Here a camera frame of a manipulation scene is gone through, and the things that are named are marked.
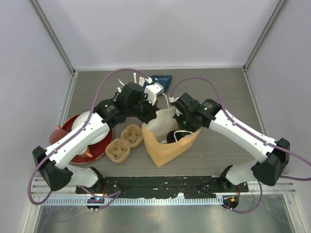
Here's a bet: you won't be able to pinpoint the red round tray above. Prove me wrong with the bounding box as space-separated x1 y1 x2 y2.
62 114 113 165

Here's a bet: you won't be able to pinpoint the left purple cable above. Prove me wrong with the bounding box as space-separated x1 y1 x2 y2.
27 68 153 212

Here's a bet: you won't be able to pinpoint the pink mug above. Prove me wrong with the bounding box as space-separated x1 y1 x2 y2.
50 125 68 144

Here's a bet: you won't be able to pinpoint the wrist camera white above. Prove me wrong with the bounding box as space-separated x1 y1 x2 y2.
144 77 164 105
169 97 179 103

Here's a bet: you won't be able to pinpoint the brown pulp cup carrier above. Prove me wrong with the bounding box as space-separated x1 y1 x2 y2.
105 124 143 164

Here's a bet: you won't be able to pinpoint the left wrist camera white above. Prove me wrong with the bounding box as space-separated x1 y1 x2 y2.
144 77 164 105

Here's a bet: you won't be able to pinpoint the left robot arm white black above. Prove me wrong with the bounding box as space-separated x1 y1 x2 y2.
33 83 163 194

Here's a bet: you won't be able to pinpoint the white slotted cable duct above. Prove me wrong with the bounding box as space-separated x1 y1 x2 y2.
43 195 223 206

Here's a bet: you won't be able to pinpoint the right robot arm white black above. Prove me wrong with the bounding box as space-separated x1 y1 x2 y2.
169 93 290 192

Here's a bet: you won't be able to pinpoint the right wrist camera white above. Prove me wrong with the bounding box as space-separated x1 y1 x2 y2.
169 97 179 103

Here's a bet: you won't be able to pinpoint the blue ceramic leaf dish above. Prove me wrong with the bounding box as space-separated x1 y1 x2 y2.
150 75 173 92

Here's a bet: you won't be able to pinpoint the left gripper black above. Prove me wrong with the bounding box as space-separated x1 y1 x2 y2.
127 93 157 124

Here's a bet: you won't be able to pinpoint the brown paper bag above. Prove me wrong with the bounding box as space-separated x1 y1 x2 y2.
141 98 201 167

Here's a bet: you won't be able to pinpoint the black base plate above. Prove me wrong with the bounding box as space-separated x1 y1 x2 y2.
75 175 248 199

